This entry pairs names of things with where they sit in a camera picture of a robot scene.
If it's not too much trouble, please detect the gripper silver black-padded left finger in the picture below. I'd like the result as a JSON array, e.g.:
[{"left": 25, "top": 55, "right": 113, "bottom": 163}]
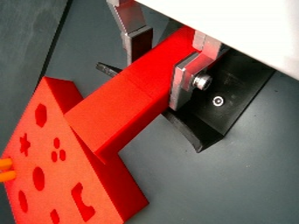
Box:
[{"left": 107, "top": 0, "right": 153, "bottom": 65}]

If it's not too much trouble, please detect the black curved fixture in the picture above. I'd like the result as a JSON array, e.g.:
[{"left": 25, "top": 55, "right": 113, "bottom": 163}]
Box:
[{"left": 95, "top": 47, "right": 276, "bottom": 154}]

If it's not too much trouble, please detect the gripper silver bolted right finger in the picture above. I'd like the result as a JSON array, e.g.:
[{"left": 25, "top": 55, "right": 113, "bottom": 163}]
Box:
[{"left": 169, "top": 31, "right": 228, "bottom": 110}]

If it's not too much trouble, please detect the red shape-sorter board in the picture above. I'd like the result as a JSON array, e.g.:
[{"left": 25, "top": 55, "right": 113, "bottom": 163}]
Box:
[{"left": 3, "top": 77, "right": 148, "bottom": 224}]

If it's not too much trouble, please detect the yellow-orange peg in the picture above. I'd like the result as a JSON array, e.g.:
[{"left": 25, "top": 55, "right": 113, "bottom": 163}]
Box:
[{"left": 0, "top": 158, "right": 16, "bottom": 182}]

